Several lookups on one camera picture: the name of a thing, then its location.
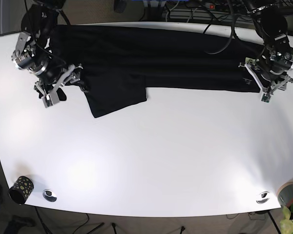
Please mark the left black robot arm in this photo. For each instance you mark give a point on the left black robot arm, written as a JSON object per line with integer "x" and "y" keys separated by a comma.
{"x": 270, "y": 24}

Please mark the table cable grommet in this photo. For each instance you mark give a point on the table cable grommet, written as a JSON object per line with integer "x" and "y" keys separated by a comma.
{"x": 49, "y": 195}
{"x": 262, "y": 198}

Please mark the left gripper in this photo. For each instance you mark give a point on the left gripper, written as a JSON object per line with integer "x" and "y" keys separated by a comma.
{"x": 269, "y": 75}

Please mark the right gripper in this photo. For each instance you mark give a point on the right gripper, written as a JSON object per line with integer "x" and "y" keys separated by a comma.
{"x": 52, "y": 94}

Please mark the right table cable grommet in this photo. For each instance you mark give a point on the right table cable grommet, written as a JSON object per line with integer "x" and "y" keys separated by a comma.
{"x": 262, "y": 198}

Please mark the green potted plant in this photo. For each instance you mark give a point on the green potted plant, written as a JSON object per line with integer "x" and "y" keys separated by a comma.
{"x": 286, "y": 224}

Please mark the black gold-dotted cup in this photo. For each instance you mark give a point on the black gold-dotted cup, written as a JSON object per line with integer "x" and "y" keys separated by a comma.
{"x": 21, "y": 190}

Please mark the grey tape roll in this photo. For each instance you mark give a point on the grey tape roll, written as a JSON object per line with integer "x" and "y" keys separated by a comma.
{"x": 285, "y": 194}

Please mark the left table cable grommet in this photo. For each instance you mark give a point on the left table cable grommet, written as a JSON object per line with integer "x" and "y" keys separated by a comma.
{"x": 49, "y": 195}

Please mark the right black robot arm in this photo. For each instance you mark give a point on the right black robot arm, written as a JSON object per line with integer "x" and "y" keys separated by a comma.
{"x": 32, "y": 53}

